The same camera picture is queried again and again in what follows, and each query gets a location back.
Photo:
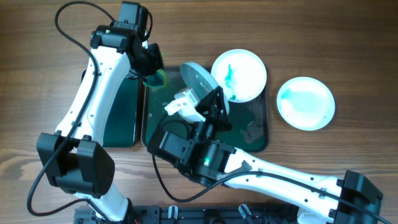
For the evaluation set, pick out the small black water tray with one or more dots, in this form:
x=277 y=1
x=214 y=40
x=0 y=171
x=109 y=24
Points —
x=112 y=121

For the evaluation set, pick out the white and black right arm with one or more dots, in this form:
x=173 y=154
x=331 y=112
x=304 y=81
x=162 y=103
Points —
x=319 y=198

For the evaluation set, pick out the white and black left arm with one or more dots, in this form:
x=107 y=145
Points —
x=73 y=157

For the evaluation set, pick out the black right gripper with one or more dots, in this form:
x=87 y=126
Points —
x=214 y=115

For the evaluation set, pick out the white plate with green stain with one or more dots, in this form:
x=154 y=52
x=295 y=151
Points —
x=200 y=80

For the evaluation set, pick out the green and yellow sponge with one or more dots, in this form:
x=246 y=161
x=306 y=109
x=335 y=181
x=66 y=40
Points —
x=157 y=81

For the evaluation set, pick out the large dark serving tray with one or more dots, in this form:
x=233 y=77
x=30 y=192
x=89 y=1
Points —
x=250 y=130

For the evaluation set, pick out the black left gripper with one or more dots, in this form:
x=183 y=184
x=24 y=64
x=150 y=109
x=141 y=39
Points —
x=154 y=58

